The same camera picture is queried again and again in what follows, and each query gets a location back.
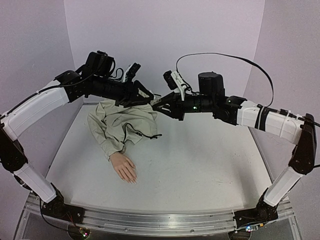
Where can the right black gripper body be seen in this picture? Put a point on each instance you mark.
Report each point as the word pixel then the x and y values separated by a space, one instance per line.
pixel 178 107

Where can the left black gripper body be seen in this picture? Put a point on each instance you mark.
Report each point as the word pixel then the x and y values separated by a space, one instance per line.
pixel 125 96

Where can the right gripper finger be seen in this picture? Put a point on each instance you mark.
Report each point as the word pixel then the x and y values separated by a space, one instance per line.
pixel 167 99
pixel 170 111

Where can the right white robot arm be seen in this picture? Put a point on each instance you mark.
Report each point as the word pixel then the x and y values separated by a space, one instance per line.
pixel 238 111

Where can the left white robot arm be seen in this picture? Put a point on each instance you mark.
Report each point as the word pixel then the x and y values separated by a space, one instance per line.
pixel 64 89

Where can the beige jacket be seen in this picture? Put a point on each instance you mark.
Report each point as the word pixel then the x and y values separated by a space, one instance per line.
pixel 112 126

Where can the mannequin hand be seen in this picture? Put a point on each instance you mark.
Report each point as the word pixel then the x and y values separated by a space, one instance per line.
pixel 124 167

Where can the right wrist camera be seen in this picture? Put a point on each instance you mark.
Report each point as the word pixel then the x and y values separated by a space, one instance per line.
pixel 176 83

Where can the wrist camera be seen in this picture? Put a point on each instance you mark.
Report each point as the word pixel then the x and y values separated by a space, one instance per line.
pixel 130 72
pixel 176 83

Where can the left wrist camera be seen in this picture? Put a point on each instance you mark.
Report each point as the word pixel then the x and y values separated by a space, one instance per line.
pixel 130 72

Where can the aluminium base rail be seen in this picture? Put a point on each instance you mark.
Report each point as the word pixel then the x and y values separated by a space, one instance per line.
pixel 164 224

